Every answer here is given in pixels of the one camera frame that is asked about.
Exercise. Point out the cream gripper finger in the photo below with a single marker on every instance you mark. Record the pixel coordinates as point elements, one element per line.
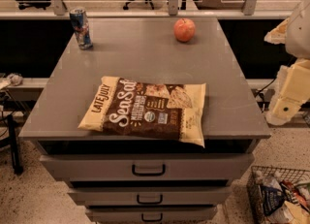
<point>278,34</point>
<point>292,90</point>

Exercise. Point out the red apple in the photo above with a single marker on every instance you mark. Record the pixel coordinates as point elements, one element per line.
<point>184,29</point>

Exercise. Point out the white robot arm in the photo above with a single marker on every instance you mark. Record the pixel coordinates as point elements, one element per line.
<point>297,41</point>

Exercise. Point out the red snack bag in basket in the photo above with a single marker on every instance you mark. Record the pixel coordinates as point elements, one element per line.
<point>292,194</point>

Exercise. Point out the dark snack bag in basket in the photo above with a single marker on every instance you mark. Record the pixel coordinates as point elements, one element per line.
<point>273,198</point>

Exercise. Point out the brown chip bag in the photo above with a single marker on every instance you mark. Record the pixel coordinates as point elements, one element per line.
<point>149,110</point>

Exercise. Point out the yellow snack bag in basket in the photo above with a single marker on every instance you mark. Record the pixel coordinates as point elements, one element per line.
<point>295,214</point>

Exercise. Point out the grey drawer cabinet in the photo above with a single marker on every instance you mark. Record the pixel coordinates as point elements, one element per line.
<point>98,167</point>

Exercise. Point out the blue energy drink can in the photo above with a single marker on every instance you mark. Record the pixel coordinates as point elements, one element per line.
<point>80,24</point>

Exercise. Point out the black stand at left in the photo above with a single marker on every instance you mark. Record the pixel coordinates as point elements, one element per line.
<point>11,140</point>

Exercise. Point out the wire basket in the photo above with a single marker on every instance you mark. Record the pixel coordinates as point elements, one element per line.
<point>271,177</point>

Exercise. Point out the top drawer black handle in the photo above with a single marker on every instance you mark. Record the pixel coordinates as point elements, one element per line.
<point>148,171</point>

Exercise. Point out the drawer black handle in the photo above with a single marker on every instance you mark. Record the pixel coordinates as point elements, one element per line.
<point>148,218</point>
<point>148,171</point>
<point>148,200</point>

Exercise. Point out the middle drawer black handle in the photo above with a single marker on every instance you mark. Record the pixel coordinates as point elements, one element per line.
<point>148,200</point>

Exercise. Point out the bottom drawer black handle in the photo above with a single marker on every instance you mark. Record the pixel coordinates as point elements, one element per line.
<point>148,218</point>

